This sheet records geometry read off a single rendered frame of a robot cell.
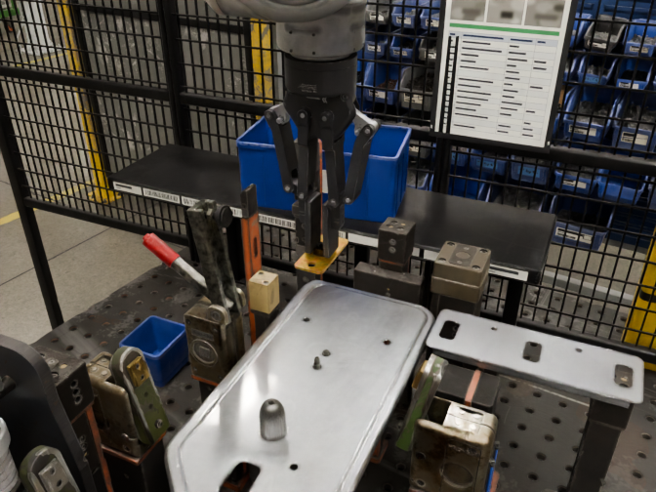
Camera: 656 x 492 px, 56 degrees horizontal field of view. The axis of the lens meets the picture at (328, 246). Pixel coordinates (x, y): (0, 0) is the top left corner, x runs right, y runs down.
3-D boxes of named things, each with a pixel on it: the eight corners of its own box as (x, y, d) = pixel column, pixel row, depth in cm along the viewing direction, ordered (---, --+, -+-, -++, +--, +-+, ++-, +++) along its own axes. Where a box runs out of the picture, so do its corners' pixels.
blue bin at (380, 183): (393, 225, 114) (397, 158, 107) (238, 204, 121) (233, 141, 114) (408, 187, 128) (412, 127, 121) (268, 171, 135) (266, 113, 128)
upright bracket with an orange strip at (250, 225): (265, 440, 113) (246, 191, 87) (258, 437, 113) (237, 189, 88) (272, 429, 115) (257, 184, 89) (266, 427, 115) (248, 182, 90)
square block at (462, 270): (457, 438, 113) (482, 272, 95) (415, 425, 116) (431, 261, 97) (468, 409, 119) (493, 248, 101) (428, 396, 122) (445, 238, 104)
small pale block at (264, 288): (277, 457, 109) (267, 286, 91) (261, 451, 110) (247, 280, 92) (287, 443, 112) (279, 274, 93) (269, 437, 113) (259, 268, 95)
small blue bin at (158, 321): (163, 392, 123) (157, 358, 118) (123, 378, 126) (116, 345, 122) (194, 359, 131) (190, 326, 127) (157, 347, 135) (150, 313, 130)
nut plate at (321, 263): (321, 274, 72) (321, 266, 71) (292, 267, 73) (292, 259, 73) (349, 241, 79) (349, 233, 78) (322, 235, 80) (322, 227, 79)
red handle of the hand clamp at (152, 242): (225, 312, 85) (138, 238, 85) (219, 321, 86) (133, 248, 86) (241, 296, 88) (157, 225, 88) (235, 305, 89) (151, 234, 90)
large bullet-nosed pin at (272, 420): (278, 453, 74) (276, 413, 71) (256, 444, 76) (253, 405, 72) (291, 434, 77) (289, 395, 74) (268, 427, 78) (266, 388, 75)
